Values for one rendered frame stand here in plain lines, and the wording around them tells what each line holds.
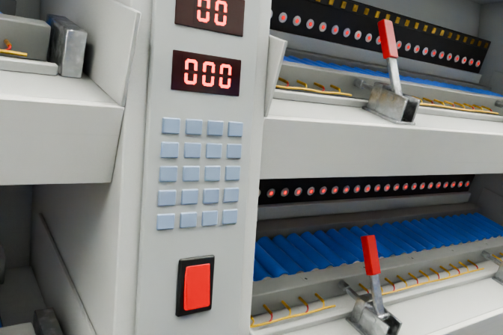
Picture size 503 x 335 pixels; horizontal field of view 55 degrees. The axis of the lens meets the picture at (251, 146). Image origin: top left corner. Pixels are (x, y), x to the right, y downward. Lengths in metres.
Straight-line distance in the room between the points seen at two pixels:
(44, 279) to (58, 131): 0.18
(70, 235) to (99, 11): 0.15
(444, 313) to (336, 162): 0.24
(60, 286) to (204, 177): 0.14
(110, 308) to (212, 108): 0.13
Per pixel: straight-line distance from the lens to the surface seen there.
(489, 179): 0.90
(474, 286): 0.66
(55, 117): 0.26
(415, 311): 0.54
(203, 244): 0.30
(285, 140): 0.33
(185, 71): 0.28
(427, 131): 0.45
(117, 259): 0.28
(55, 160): 0.27
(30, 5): 0.46
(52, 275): 0.39
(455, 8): 0.88
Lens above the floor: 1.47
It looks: 3 degrees down
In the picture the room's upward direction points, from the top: 4 degrees clockwise
